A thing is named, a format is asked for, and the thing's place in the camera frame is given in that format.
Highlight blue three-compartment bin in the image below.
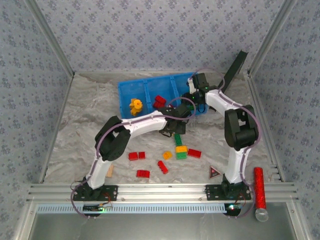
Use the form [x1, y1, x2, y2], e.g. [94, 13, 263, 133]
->
[117, 72, 208, 119]

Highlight yellow lego gear piece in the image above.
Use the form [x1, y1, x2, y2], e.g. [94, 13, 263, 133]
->
[129, 98, 145, 111]

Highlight black flat bar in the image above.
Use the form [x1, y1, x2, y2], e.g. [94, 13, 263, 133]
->
[221, 49, 250, 93]

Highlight triangular warning sign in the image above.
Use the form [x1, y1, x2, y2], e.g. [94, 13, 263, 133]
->
[207, 165, 221, 180]

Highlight small circuit board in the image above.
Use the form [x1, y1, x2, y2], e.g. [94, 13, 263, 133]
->
[83, 203, 113, 217]
[223, 202, 243, 216]

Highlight red glitter tube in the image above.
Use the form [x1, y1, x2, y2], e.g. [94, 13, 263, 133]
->
[253, 166, 270, 223]

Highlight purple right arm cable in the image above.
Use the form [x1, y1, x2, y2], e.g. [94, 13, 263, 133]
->
[187, 67, 263, 221]

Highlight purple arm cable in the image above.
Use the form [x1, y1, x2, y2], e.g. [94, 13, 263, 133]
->
[70, 96, 196, 221]
[187, 67, 263, 221]

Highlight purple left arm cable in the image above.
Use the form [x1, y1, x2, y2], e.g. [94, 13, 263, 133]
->
[70, 96, 196, 221]

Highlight aluminium side rail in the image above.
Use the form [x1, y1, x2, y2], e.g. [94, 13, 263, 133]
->
[39, 73, 76, 185]
[246, 71, 286, 182]

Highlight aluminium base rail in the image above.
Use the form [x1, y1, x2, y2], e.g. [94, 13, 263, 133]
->
[26, 182, 300, 203]

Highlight slotted cable duct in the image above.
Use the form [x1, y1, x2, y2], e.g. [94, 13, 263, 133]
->
[36, 202, 226, 215]

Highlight aluminium frame post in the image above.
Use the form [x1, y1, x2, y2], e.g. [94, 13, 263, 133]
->
[24, 0, 76, 77]
[248, 0, 298, 76]

